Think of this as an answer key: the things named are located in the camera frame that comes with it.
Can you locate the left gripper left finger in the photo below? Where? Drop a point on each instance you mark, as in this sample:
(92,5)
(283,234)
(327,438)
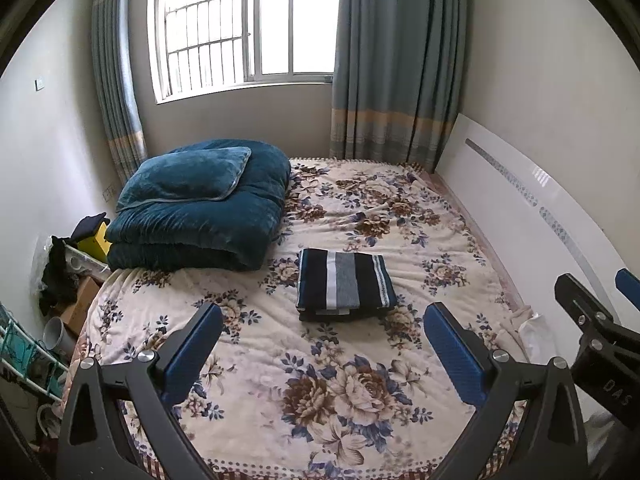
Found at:
(94,440)

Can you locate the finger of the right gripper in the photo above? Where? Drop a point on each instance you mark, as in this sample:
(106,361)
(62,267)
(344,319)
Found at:
(607,362)
(629,286)

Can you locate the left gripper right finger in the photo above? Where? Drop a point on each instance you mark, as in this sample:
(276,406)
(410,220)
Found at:
(550,442)

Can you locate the striped knit sweater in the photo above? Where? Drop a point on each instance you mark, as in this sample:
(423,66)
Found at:
(332,280)

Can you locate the black clothes pile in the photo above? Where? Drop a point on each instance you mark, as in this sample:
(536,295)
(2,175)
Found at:
(58,286)

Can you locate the white crumpled cloth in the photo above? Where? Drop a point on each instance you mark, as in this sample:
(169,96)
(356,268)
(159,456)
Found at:
(526,336)

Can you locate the white bed headboard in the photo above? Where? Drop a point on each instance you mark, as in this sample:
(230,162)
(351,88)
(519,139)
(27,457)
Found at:
(536,229)

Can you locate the grey bucket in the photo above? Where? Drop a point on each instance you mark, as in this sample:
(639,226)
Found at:
(58,339)

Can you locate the cardboard box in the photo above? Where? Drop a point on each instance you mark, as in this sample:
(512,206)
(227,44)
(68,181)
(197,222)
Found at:
(74,316)

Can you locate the yellow box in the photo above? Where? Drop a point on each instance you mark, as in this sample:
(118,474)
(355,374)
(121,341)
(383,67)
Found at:
(96,245)

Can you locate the dark cloth on yellow box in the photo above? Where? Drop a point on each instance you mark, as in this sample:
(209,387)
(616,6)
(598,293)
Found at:
(89,226)

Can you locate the floral bed blanket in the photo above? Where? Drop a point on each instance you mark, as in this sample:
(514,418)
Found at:
(280,398)

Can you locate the folded black garment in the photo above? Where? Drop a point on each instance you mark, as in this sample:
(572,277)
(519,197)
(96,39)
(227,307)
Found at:
(341,314)

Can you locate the folded teal velvet quilt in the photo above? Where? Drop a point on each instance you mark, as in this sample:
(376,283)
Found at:
(232,234)

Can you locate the teal velvet pillow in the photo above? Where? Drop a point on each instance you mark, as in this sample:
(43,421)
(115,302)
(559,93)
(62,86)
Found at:
(210,174)

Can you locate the right teal curtain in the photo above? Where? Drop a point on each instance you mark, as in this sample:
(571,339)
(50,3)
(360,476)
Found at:
(397,79)

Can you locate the teal curtain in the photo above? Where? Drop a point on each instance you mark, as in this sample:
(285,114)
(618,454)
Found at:
(397,79)
(115,86)

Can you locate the left teal curtain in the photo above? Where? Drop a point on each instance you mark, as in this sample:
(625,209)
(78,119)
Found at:
(115,86)

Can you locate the barred window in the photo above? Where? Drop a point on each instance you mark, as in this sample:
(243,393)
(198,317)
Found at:
(207,46)

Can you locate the teal wire rack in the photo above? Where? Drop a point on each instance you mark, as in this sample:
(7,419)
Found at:
(29,361)

